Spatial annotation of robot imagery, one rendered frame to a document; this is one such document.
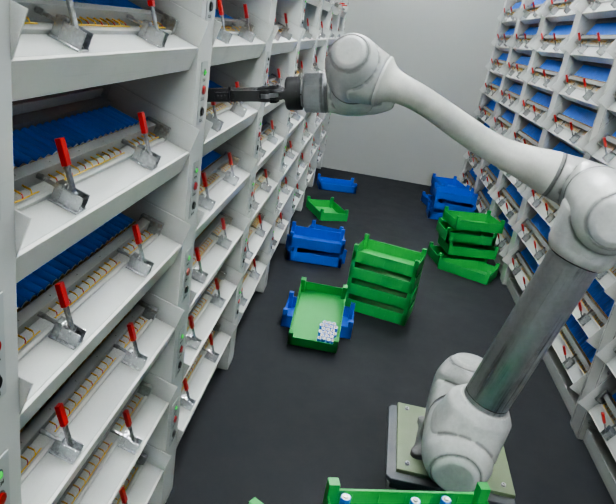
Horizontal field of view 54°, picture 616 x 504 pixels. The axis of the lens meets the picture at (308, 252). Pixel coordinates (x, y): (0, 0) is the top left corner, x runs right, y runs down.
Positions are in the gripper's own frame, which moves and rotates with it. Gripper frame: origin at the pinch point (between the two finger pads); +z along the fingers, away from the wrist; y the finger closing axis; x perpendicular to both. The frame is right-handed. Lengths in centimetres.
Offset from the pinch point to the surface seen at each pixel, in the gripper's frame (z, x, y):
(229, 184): 5.0, -27.2, 24.6
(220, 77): 10.6, 1.3, 44.3
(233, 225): 10, -46, 44
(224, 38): -3.0, 12.3, -1.0
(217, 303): 12, -66, 26
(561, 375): -112, -119, 80
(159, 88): 4.3, 3.5, -25.4
